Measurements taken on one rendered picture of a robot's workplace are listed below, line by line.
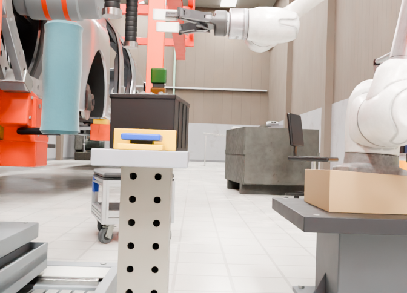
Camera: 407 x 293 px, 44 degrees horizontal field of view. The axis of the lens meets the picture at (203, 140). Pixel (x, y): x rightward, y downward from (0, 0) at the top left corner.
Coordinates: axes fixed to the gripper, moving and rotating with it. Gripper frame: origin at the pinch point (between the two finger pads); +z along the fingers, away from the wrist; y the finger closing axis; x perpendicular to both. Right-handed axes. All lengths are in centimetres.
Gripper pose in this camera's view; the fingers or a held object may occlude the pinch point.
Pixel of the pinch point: (158, 20)
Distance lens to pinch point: 151.5
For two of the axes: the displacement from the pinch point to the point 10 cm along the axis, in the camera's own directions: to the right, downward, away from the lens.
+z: -10.0, -0.3, -0.2
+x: 0.3, -10.0, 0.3
